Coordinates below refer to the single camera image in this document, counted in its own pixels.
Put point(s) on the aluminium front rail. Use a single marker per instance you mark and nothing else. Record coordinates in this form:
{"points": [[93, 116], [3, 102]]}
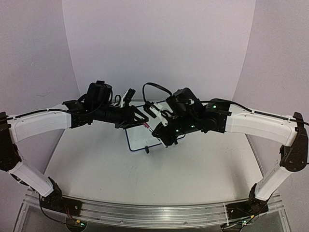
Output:
{"points": [[83, 215]]}

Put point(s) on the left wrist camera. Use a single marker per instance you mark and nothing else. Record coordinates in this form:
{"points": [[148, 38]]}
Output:
{"points": [[126, 97]]}

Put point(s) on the blue framed small whiteboard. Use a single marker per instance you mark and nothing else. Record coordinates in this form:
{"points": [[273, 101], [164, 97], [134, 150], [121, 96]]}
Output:
{"points": [[139, 137]]}

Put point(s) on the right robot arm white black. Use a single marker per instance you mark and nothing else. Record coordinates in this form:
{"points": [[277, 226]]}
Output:
{"points": [[186, 114]]}

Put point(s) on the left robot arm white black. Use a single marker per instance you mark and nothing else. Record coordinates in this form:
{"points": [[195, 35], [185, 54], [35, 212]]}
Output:
{"points": [[95, 105]]}

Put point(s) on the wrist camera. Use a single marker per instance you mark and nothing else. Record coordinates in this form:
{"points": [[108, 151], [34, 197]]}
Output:
{"points": [[126, 97], [156, 110]]}

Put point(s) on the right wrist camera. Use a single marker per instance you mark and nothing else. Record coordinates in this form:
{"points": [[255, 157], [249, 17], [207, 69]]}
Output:
{"points": [[156, 110]]}

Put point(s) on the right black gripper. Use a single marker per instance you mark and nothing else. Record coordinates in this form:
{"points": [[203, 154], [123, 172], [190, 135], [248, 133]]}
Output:
{"points": [[161, 133]]}

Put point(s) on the black wire whiteboard stand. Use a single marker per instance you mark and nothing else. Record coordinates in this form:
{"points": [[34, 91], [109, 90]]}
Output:
{"points": [[146, 148]]}

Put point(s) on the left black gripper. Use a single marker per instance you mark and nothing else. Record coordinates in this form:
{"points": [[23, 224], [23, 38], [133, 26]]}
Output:
{"points": [[128, 115]]}

